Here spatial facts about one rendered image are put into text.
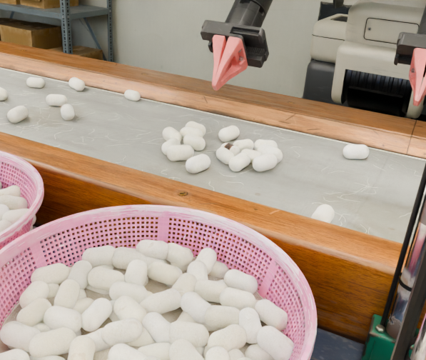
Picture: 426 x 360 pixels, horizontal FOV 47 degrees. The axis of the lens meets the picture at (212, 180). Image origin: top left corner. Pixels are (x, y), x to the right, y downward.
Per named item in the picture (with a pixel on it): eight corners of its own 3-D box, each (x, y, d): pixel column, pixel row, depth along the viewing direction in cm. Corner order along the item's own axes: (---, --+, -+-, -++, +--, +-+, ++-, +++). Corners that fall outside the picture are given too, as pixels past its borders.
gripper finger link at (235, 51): (223, 77, 72) (245, 28, 75) (180, 68, 74) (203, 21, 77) (232, 103, 78) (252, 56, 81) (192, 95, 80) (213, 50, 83)
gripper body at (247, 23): (260, 37, 74) (276, 0, 76) (199, 28, 77) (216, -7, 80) (265, 64, 79) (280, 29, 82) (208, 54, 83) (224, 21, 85)
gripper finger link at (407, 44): (437, 93, 69) (452, 41, 72) (384, 83, 71) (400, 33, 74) (429, 119, 74) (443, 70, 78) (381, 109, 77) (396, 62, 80)
